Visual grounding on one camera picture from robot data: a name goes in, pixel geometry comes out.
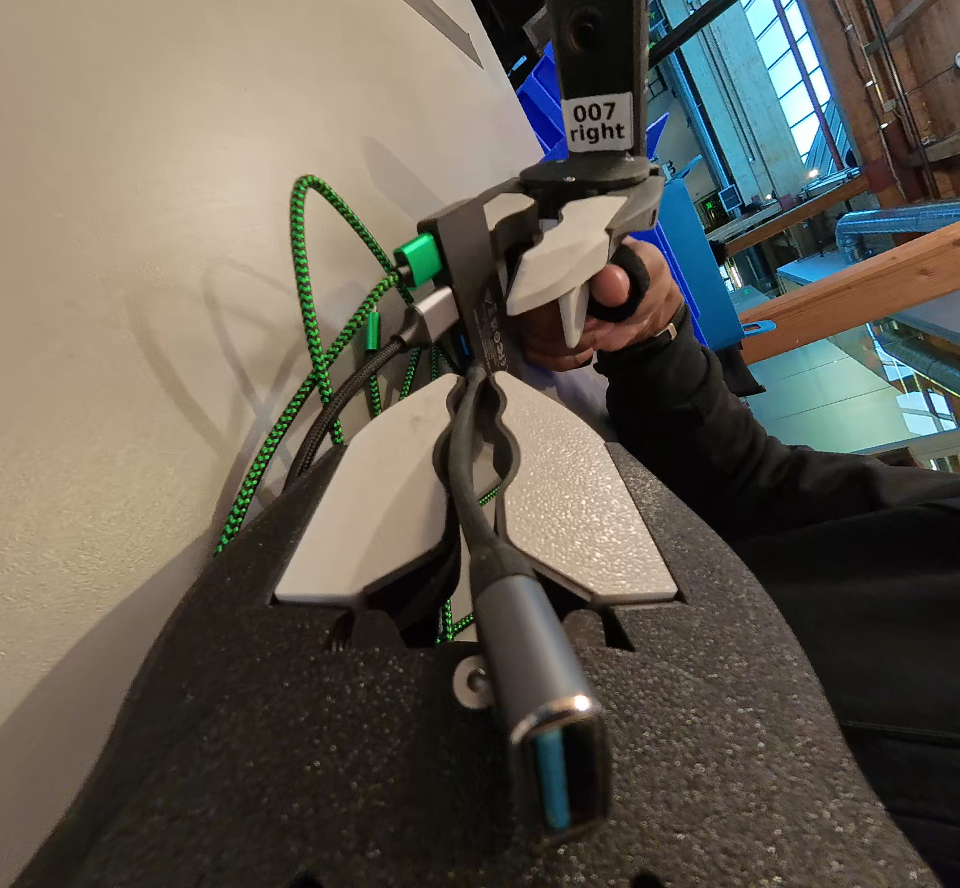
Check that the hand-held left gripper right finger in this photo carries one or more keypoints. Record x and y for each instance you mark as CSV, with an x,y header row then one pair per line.
x,y
592,513

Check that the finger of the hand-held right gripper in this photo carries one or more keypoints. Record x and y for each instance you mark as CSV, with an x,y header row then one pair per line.
x,y
562,250
514,213

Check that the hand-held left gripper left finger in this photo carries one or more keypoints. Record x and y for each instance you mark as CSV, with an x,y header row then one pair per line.
x,y
360,513

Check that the black USB hub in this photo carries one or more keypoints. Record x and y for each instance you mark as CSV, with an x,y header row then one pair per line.
x,y
469,258

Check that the person's right forearm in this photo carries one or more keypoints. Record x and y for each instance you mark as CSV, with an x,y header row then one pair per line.
x,y
712,438

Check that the grey desk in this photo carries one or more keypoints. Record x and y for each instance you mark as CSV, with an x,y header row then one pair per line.
x,y
150,228

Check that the person's right hand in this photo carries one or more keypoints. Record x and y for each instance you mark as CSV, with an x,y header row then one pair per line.
x,y
645,333

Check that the dark wristband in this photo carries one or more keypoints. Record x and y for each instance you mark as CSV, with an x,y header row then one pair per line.
x,y
671,322

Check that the person's black clothing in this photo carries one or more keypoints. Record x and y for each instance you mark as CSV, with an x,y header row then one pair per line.
x,y
885,640

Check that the wooden post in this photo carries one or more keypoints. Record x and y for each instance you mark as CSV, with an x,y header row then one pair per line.
x,y
862,288

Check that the silver ventilation duct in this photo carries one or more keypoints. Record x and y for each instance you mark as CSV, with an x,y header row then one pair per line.
x,y
900,220

